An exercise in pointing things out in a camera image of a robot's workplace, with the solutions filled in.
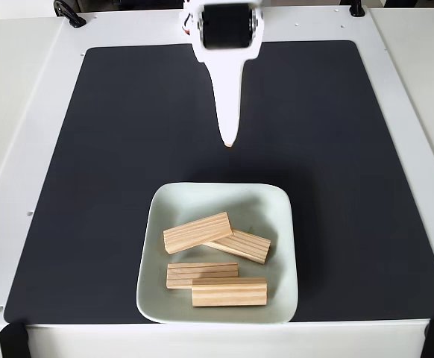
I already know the striped wooden block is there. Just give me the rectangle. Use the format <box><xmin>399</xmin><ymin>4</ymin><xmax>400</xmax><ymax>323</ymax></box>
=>
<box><xmin>203</xmin><ymin>229</ymin><xmax>272</xmax><ymax>266</ymax></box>
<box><xmin>191</xmin><ymin>277</ymin><xmax>269</xmax><ymax>309</ymax></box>

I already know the white square plate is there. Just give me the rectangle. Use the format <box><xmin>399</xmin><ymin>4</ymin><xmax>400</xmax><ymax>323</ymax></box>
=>
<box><xmin>135</xmin><ymin>181</ymin><xmax>300</xmax><ymax>324</ymax></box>

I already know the grooved wooden block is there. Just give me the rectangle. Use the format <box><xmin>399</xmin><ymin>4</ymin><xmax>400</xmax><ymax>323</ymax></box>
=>
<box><xmin>166</xmin><ymin>262</ymin><xmax>239</xmax><ymax>291</ymax></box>
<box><xmin>163</xmin><ymin>211</ymin><xmax>234</xmax><ymax>256</ymax></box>

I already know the black table mat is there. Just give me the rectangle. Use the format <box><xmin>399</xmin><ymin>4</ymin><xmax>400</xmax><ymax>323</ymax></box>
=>
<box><xmin>3</xmin><ymin>40</ymin><xmax>434</xmax><ymax>324</ymax></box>

